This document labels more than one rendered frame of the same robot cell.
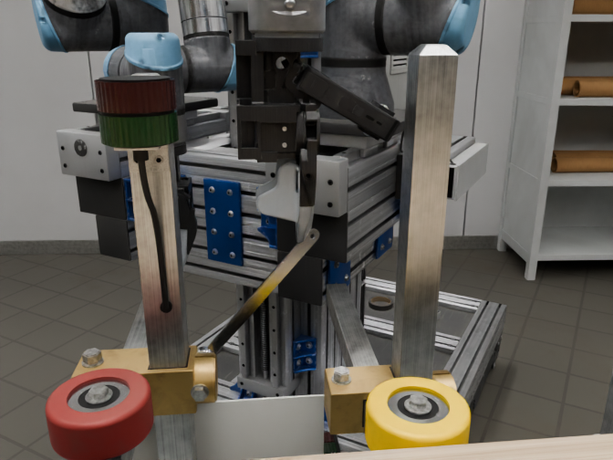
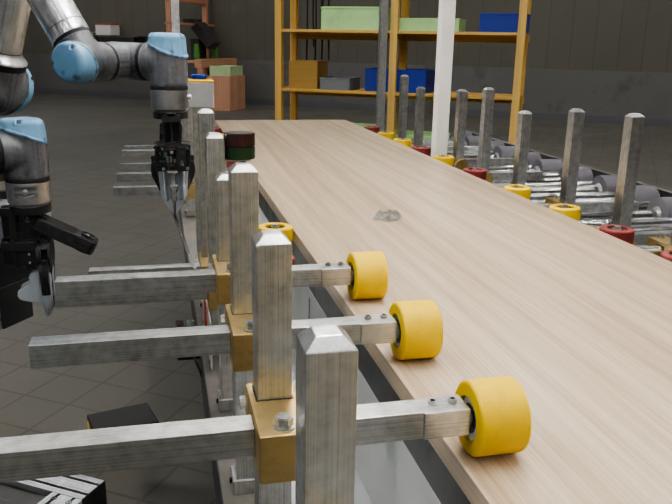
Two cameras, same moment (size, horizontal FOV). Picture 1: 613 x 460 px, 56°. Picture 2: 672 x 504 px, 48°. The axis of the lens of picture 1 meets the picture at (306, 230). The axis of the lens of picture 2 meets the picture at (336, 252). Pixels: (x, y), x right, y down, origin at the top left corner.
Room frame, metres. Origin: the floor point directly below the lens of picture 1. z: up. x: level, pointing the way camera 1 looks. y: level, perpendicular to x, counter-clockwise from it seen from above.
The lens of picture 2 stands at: (0.46, 1.59, 1.32)
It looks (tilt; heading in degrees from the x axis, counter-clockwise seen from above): 16 degrees down; 262
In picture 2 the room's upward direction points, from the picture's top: 1 degrees clockwise
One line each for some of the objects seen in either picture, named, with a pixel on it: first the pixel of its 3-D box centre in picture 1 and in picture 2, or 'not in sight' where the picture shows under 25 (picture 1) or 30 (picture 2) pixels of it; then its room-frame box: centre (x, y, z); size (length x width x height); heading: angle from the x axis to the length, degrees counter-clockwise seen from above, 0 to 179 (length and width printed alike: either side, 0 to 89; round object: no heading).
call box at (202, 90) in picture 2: not in sight; (199, 94); (0.56, -0.37, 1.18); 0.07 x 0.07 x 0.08; 6
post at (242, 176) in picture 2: not in sight; (245, 338); (0.45, 0.63, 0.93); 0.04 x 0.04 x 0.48; 6
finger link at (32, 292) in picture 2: not in sight; (35, 294); (0.84, 0.23, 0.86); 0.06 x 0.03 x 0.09; 6
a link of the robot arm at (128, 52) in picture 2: not in sight; (120, 61); (0.69, -0.01, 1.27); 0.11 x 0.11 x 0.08; 62
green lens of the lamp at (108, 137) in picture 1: (139, 126); (239, 151); (0.46, 0.13, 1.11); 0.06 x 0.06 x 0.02
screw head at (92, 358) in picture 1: (92, 357); not in sight; (0.50, 0.21, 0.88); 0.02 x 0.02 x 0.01
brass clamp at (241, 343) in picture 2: not in sight; (247, 332); (0.45, 0.66, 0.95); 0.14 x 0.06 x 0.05; 96
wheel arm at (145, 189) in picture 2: not in sight; (177, 190); (0.68, -1.06, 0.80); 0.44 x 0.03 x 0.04; 6
